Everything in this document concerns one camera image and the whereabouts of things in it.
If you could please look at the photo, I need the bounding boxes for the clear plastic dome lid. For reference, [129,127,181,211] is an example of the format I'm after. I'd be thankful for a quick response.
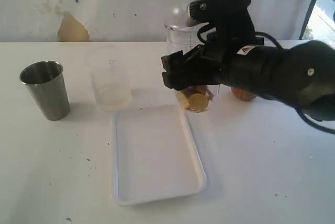
[164,0,200,33]

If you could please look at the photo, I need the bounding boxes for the black cable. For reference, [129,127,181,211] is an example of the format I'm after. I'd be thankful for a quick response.
[196,25,335,133]

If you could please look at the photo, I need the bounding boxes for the gold coins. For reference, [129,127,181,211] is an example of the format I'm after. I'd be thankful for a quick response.
[175,85,214,113]

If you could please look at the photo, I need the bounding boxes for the white rectangular tray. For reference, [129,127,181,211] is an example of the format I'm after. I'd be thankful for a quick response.
[111,105,207,206]

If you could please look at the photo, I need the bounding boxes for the clear plastic shaker cup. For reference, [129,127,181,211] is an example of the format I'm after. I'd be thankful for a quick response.
[161,25,219,113]

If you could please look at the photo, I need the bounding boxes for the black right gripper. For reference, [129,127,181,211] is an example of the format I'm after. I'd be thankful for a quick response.
[161,32,264,91]

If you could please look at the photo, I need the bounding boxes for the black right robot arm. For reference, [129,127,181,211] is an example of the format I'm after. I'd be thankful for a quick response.
[161,35,334,121]

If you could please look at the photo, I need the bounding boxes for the translucent plastic container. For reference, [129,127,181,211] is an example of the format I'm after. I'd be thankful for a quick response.
[86,46,132,111]

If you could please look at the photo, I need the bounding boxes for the brown wooden cup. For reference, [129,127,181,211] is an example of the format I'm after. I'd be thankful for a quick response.
[231,87,257,102]

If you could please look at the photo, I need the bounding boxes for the stainless steel cup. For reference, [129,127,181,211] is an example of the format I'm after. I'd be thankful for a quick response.
[19,60,70,121]

